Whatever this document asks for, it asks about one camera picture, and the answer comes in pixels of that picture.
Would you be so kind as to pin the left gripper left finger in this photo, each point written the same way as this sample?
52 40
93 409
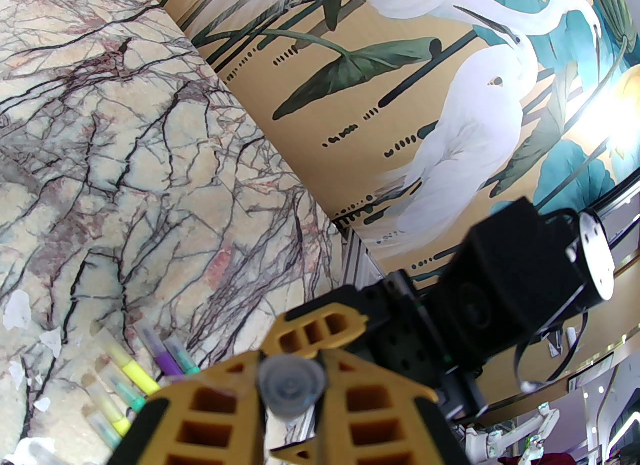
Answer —
200 403

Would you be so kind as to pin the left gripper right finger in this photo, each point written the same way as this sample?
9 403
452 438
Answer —
380 413

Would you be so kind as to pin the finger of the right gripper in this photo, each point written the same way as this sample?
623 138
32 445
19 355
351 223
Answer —
320 315
295 455

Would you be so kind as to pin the green marker pen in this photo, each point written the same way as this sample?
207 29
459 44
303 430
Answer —
185 360
131 395
110 435

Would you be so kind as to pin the purple marker pen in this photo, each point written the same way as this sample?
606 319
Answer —
167 360

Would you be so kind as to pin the clear pen cap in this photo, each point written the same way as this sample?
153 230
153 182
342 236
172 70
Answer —
290 388

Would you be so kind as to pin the yellow marker pen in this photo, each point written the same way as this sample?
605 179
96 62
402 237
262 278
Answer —
117 420
135 373

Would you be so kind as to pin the blue marker pen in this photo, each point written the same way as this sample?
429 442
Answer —
40 453

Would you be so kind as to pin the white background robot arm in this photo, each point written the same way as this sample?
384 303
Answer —
500 440

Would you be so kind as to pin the thin aluminium frame rail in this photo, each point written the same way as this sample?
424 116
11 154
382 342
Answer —
360 263

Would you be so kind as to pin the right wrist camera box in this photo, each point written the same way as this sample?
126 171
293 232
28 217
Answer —
510 273

